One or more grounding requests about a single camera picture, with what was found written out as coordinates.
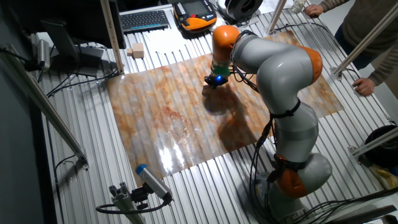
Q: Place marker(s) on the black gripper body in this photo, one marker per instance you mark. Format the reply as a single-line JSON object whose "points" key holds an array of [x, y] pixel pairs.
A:
{"points": [[216, 81]]}

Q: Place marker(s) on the silver and orange robot arm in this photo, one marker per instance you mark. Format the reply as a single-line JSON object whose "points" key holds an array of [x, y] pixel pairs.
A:
{"points": [[280, 71]]}

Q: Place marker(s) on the person right forearm brown sleeve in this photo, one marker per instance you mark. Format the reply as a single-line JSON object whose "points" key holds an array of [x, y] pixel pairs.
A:
{"points": [[335, 4]]}

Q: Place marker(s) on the person left forearm brown sleeve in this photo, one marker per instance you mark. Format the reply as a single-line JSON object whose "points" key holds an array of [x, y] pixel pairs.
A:
{"points": [[387, 68]]}

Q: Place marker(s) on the large light wooden block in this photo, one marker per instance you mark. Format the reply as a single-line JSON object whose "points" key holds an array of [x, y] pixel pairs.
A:
{"points": [[138, 50]]}

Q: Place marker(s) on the tiny light wooden block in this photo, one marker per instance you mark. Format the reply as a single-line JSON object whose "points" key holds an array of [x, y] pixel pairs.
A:
{"points": [[129, 52]]}

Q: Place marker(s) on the person right hand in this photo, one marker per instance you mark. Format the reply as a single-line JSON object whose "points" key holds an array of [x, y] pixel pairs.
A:
{"points": [[314, 10]]}

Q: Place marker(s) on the person left hand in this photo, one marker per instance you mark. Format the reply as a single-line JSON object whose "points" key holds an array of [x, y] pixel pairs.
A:
{"points": [[365, 87]]}

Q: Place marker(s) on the orange marble patterned mat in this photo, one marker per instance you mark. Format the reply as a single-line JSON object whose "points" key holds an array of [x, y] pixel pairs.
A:
{"points": [[161, 118]]}

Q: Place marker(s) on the orange and black teach pendant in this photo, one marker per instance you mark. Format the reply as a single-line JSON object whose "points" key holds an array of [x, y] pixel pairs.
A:
{"points": [[195, 15]]}

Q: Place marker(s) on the black round spool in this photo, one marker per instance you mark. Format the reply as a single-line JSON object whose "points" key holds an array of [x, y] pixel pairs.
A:
{"points": [[242, 7]]}

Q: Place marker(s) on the black computer keyboard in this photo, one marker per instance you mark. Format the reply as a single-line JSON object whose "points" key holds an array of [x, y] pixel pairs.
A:
{"points": [[144, 21]]}

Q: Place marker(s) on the clear plastic bottle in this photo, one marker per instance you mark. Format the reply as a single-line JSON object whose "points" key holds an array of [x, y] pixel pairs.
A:
{"points": [[299, 5]]}

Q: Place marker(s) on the black monitor stand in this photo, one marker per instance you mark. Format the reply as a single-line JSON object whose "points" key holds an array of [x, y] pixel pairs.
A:
{"points": [[68, 49]]}

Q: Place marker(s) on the black computer monitor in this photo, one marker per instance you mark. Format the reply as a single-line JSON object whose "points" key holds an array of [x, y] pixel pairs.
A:
{"points": [[62, 15]]}

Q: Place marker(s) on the black round bin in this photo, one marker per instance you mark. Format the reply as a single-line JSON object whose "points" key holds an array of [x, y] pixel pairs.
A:
{"points": [[384, 146]]}

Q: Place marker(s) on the yellow plastic bag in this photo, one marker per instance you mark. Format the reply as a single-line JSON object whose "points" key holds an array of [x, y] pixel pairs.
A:
{"points": [[385, 175]]}

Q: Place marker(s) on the white upright frame post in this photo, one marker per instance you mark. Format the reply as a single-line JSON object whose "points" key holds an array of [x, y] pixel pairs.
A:
{"points": [[276, 15]]}

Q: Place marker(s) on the beige upright frame post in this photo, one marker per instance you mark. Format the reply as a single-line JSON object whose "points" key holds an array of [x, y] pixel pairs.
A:
{"points": [[112, 37]]}

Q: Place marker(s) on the silver camera with blue cap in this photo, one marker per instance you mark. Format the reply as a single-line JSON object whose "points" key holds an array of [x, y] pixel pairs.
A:
{"points": [[154, 182]]}

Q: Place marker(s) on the grey aluminium profile camera mount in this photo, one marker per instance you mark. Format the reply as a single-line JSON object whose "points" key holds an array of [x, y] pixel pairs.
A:
{"points": [[126, 202]]}

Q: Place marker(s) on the slanted aluminium frame bar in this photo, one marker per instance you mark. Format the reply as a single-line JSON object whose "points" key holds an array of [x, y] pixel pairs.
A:
{"points": [[363, 42]]}

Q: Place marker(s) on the long grey aluminium frame bar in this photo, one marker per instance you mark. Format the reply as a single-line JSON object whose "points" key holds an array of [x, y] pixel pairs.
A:
{"points": [[43, 105]]}

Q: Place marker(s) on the short aluminium frame bar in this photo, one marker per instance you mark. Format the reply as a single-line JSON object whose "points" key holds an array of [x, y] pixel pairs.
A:
{"points": [[373, 143]]}

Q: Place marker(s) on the silver cylindrical camera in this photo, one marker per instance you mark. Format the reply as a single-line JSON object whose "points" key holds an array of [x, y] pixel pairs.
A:
{"points": [[43, 54]]}

